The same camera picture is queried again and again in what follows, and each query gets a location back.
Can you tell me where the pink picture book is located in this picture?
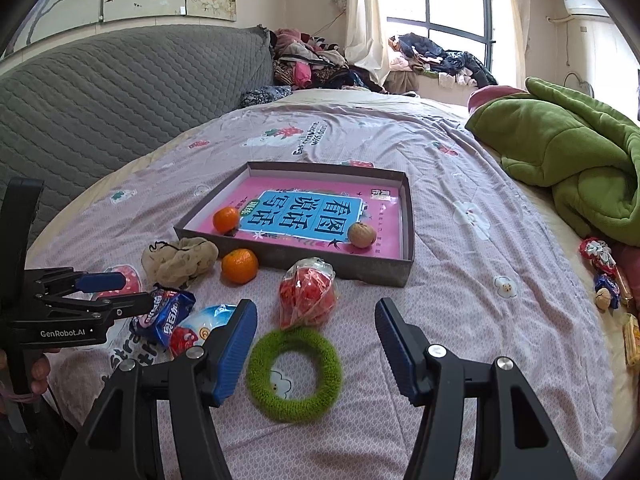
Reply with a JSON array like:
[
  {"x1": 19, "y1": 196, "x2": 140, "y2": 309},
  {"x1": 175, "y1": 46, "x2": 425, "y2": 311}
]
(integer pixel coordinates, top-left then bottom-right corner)
[{"x1": 192, "y1": 170, "x2": 404, "y2": 261}]

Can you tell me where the red white candy packet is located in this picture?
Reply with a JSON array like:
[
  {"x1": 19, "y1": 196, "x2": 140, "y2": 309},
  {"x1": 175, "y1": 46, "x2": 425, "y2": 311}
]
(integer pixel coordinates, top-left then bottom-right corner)
[{"x1": 579, "y1": 237, "x2": 618, "y2": 276}]

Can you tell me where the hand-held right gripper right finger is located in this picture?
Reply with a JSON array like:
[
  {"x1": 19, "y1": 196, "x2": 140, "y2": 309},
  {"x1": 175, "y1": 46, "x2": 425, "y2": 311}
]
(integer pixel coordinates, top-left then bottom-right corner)
[{"x1": 375, "y1": 297, "x2": 571, "y2": 480}]

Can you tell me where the person's left hand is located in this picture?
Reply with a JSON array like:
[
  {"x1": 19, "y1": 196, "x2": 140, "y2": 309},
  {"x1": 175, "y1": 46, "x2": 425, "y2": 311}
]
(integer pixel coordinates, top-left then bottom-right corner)
[{"x1": 27, "y1": 351, "x2": 52, "y2": 397}]

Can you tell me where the dark floral cloth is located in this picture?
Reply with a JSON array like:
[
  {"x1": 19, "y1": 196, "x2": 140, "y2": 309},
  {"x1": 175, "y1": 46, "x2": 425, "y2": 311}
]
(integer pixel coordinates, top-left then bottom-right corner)
[{"x1": 241, "y1": 85, "x2": 293, "y2": 108}]

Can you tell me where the green fleece blanket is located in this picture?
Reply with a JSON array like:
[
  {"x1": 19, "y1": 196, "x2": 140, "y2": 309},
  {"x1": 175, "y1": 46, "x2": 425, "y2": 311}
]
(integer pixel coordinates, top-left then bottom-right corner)
[{"x1": 465, "y1": 77, "x2": 640, "y2": 247}]

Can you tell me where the shallow grey cardboard box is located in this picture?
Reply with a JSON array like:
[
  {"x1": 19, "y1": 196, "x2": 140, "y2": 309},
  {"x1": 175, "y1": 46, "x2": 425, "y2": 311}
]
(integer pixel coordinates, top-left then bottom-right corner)
[{"x1": 173, "y1": 161, "x2": 416, "y2": 288}]

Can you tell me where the pink printed bedsheet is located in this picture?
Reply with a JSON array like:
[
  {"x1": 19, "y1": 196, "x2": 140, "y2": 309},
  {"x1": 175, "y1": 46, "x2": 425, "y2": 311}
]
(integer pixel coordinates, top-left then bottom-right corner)
[{"x1": 25, "y1": 97, "x2": 621, "y2": 480}]

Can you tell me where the red candy bag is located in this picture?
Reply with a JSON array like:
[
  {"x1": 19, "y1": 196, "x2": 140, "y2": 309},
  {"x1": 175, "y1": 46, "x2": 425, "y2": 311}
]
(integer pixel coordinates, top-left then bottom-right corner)
[{"x1": 278, "y1": 256, "x2": 338, "y2": 330}]

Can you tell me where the green fuzzy ring scrunchie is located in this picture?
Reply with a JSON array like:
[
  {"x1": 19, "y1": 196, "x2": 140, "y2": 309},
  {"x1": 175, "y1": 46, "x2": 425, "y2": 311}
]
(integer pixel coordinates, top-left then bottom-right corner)
[{"x1": 246, "y1": 327, "x2": 344, "y2": 423}]

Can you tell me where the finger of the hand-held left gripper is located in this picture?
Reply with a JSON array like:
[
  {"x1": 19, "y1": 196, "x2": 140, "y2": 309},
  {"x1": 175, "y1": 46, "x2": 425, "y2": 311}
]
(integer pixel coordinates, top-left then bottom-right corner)
[
  {"x1": 27, "y1": 267, "x2": 129, "y2": 297},
  {"x1": 35, "y1": 291, "x2": 154, "y2": 322}
]

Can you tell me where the small blue snack packet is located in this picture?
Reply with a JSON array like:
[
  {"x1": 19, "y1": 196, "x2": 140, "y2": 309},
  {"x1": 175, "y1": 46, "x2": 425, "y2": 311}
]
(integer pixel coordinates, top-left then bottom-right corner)
[{"x1": 594, "y1": 274, "x2": 622, "y2": 306}]

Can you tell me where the cream curtain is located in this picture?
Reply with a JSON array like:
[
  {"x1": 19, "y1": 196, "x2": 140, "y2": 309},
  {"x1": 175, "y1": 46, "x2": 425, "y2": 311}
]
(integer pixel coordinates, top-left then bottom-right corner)
[
  {"x1": 492, "y1": 0, "x2": 531, "y2": 91},
  {"x1": 345, "y1": 0, "x2": 396, "y2": 93}
]

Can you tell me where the orange tangerine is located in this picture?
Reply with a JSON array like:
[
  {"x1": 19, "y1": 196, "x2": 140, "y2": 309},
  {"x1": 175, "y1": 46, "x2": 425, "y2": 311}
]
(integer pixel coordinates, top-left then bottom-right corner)
[
  {"x1": 221, "y1": 248, "x2": 260, "y2": 285},
  {"x1": 212, "y1": 206, "x2": 241, "y2": 235}
]

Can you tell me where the pink pillow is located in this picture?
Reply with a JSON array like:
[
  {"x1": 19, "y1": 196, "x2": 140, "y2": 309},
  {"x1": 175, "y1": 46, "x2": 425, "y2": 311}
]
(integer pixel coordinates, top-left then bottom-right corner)
[{"x1": 467, "y1": 86, "x2": 528, "y2": 116}]

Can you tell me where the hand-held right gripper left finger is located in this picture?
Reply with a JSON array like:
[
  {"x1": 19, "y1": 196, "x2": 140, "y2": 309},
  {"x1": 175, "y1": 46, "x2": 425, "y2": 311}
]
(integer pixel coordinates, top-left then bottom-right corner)
[{"x1": 60, "y1": 299, "x2": 259, "y2": 480}]

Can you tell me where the white fan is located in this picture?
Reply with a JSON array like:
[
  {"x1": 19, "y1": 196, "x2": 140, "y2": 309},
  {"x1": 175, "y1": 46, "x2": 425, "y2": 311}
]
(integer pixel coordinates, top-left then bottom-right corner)
[{"x1": 564, "y1": 72, "x2": 596, "y2": 98}]

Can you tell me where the pile of dark clothes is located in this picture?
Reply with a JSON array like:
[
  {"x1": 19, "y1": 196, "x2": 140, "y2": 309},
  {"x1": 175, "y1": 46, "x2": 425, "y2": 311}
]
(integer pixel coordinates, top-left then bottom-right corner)
[{"x1": 389, "y1": 32, "x2": 498, "y2": 88}]

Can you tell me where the yellow snack packet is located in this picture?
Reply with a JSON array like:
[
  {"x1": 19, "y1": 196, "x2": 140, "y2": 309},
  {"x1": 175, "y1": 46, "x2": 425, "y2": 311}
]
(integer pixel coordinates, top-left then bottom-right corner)
[{"x1": 622, "y1": 312, "x2": 640, "y2": 371}]

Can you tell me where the white air conditioner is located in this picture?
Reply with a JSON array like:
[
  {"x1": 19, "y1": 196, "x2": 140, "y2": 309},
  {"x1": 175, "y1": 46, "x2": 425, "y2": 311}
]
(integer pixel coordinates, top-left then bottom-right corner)
[{"x1": 562, "y1": 0, "x2": 611, "y2": 18}]

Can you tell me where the egg-shaped toy packet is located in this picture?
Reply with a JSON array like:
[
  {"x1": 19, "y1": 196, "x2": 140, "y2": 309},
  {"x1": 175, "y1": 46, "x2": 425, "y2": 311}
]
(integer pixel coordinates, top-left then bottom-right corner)
[{"x1": 169, "y1": 304, "x2": 238, "y2": 358}]

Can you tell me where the pile of mixed clothes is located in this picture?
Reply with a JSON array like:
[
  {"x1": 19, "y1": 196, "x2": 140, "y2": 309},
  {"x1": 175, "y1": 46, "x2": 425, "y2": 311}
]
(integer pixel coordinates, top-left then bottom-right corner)
[{"x1": 270, "y1": 27, "x2": 388, "y2": 95}]

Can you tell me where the grey quilted headboard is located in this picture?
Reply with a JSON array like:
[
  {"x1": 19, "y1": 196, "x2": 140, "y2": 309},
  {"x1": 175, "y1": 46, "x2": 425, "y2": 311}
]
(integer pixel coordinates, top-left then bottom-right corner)
[{"x1": 0, "y1": 25, "x2": 275, "y2": 261}]

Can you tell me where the blue cookie packet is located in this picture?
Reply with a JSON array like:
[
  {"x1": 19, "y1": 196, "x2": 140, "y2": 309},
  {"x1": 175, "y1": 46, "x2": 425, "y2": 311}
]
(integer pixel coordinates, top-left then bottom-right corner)
[{"x1": 129, "y1": 284, "x2": 197, "y2": 351}]

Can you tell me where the beige hair scrunchie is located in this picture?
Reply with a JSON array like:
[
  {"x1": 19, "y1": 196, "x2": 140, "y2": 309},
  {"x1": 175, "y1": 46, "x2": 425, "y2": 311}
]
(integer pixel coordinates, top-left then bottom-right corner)
[{"x1": 141, "y1": 237, "x2": 220, "y2": 288}]

